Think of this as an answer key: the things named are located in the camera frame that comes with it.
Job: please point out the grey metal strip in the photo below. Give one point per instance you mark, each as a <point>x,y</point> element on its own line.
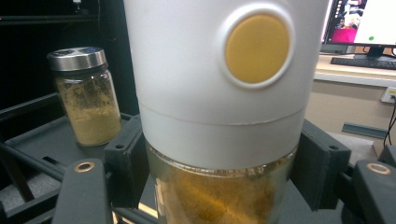
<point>364,130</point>

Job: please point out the glass spice jar white lid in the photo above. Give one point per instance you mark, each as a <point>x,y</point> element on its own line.
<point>186,77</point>

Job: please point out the white wall outlet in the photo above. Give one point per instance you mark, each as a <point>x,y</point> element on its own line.
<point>389,95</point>

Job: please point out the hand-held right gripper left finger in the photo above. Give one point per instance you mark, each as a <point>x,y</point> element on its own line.
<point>124,161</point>

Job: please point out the computer monitor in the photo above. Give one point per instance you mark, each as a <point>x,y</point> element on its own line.
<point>379,21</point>

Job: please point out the black two-tier metal rack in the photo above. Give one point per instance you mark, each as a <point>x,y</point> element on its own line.
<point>46,140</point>

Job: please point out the light wooden desk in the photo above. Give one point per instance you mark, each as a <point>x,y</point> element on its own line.
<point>342,102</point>

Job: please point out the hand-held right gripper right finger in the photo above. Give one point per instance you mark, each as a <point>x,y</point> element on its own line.
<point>320,165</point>

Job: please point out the glass spice jar metal lid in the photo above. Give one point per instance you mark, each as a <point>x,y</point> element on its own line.
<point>90,109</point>

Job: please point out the black keyboard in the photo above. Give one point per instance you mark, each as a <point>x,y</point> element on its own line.
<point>364,62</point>

